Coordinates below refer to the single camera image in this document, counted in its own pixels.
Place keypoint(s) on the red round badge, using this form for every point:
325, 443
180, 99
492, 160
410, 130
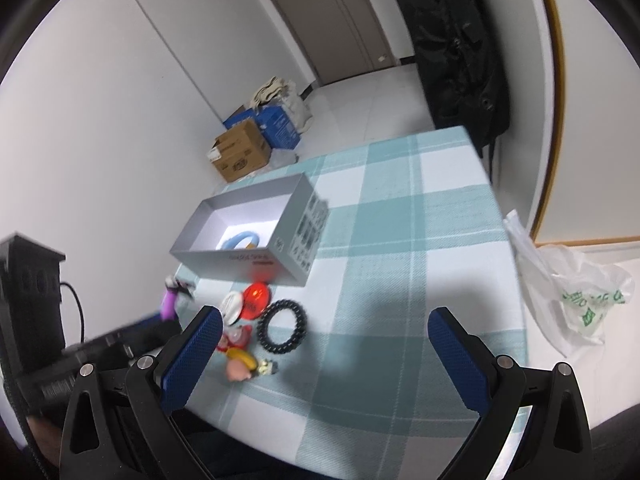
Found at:
256, 300

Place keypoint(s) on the green printed plastic bag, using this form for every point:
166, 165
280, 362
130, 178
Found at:
565, 280

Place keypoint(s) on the grey mailer bag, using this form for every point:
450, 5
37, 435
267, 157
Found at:
282, 159

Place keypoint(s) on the white round badge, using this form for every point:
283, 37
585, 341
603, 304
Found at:
232, 307

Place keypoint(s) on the brown cardboard box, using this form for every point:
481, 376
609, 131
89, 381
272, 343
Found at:
240, 152

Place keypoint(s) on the small yellow cartoon figurine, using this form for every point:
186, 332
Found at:
240, 367

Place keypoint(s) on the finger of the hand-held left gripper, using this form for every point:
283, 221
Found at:
150, 336

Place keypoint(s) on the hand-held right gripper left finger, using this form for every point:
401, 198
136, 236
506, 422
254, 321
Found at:
192, 360

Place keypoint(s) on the blue cardboard box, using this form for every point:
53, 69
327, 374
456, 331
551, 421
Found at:
280, 127

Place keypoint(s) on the grey door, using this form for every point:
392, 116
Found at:
320, 10

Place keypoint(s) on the large black bag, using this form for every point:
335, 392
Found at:
450, 60

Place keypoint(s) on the grey cardboard box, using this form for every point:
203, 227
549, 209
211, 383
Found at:
295, 230

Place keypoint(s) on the beige cloth bag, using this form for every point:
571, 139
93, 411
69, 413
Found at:
272, 91

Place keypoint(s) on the white cabinet with wood trim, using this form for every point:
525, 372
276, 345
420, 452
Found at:
600, 160

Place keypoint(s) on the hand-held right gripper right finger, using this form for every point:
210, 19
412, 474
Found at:
457, 360

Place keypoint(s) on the small red white charm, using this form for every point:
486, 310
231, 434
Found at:
235, 337

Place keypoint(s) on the teal plaid tablecloth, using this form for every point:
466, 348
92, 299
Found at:
400, 260

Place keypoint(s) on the white plastic bag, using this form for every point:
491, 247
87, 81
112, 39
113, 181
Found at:
300, 110

